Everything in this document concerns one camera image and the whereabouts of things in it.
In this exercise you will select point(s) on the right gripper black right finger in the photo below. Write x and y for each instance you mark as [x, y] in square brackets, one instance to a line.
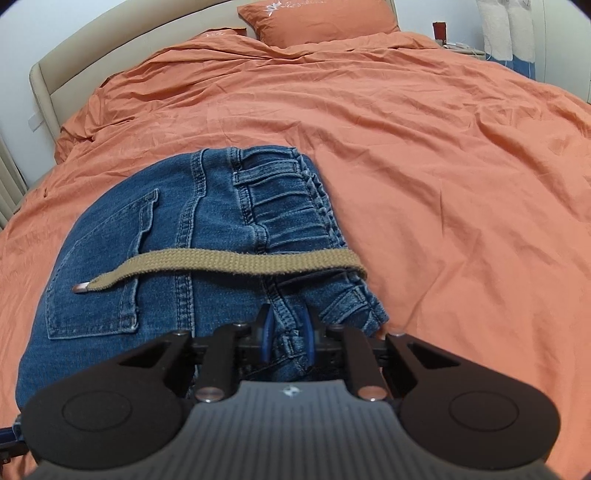
[455, 409]

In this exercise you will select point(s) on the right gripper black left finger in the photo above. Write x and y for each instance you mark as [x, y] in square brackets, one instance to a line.
[123, 410]

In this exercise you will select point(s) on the blue denim jeans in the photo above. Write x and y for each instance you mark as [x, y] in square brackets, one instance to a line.
[262, 200]

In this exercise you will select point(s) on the tan woven belt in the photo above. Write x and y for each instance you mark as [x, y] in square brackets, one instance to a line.
[217, 261]

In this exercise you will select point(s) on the orange duvet cover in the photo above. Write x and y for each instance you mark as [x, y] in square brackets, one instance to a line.
[464, 188]

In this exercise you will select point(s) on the beige curtain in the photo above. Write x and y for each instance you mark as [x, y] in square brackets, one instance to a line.
[12, 186]

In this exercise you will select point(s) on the beige upholstered headboard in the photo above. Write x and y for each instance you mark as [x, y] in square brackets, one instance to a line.
[63, 80]

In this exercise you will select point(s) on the white bedside nightstand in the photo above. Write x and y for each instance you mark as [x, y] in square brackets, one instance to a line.
[464, 49]

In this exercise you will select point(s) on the dark red box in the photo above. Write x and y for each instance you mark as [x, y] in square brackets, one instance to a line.
[440, 32]

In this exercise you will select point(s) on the white wardrobe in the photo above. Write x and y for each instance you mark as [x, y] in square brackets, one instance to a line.
[562, 46]

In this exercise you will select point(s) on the orange pillow near window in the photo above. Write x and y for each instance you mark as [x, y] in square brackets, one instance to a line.
[221, 32]

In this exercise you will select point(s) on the orange pillow near nightstand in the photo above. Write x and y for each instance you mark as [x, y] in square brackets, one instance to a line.
[288, 23]

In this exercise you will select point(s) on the white wall switch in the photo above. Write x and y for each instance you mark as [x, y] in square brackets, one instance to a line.
[35, 121]

